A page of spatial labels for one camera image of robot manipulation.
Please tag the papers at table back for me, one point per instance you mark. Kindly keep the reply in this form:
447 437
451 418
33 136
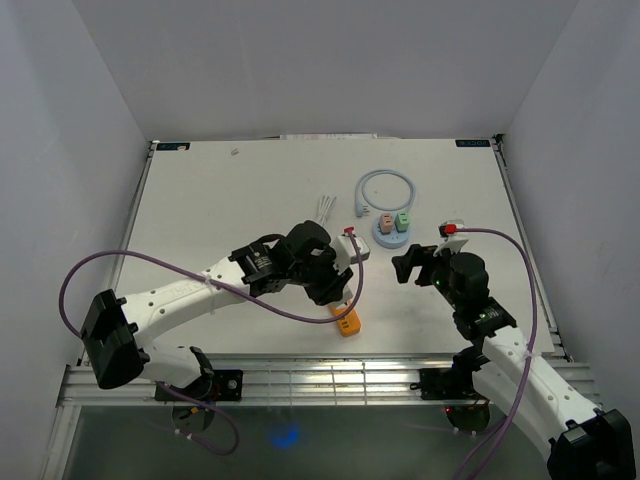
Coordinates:
328 136

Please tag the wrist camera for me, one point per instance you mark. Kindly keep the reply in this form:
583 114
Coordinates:
349 248
453 237

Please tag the orange power strip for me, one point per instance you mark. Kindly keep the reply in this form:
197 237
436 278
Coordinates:
349 325

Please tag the aluminium front rail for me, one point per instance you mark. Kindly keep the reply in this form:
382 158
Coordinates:
276 383

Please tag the brown pink plug adapter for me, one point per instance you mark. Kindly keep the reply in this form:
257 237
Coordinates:
386 223

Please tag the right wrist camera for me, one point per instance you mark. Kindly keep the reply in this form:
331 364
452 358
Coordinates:
453 237

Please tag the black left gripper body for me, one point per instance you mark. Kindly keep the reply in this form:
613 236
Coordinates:
319 277

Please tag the dark table corner label left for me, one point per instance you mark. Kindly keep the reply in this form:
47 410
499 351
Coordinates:
173 146

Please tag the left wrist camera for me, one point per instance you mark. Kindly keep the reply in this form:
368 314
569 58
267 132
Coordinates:
349 248

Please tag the dark table corner label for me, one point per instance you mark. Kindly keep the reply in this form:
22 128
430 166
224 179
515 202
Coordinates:
173 146
472 143

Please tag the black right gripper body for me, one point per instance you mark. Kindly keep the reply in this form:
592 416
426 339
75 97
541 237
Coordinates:
441 278

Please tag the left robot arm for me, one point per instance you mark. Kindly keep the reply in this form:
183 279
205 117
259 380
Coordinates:
120 333

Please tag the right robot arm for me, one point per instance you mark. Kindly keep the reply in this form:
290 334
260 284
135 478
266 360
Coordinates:
576 438

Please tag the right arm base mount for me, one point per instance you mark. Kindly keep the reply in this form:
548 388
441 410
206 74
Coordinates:
445 384

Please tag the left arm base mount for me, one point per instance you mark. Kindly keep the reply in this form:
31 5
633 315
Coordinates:
220 385

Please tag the blue round power socket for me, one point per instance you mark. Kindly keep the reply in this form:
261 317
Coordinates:
392 240

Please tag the white cube charger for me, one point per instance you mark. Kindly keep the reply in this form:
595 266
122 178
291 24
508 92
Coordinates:
345 298

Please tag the green plug adapter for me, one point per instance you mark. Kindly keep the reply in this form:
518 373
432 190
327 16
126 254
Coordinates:
402 222

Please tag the dark table corner label right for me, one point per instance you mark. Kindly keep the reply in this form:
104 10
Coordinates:
472 143

